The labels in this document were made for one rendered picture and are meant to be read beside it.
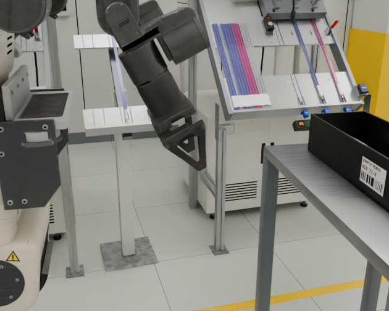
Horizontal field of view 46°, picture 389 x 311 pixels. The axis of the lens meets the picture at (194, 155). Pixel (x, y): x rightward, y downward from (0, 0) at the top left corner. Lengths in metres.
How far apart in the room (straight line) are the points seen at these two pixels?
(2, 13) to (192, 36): 0.25
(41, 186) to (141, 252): 1.55
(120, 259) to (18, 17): 1.79
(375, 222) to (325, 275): 1.28
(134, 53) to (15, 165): 0.30
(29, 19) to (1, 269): 0.50
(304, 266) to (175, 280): 0.62
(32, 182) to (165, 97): 0.30
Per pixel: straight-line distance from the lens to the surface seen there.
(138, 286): 2.14
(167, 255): 2.34
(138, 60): 0.67
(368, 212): 1.06
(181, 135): 0.66
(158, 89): 0.68
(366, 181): 1.13
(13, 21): 0.65
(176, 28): 0.68
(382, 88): 4.29
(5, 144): 0.83
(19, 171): 0.84
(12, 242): 0.94
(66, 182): 2.06
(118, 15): 0.65
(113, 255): 2.35
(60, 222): 2.47
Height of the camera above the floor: 1.25
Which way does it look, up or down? 20 degrees down
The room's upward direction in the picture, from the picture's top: straight up
